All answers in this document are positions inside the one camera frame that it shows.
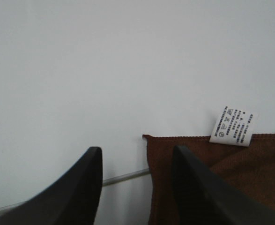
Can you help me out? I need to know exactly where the white care label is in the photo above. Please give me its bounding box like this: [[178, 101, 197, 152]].
[[209, 105, 258, 147]]

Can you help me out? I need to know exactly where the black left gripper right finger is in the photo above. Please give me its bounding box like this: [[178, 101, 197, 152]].
[[171, 146, 275, 225]]

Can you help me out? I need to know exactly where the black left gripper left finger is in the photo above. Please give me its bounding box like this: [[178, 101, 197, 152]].
[[0, 147, 103, 225]]

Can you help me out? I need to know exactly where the brown towel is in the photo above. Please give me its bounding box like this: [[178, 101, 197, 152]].
[[144, 134, 275, 225]]

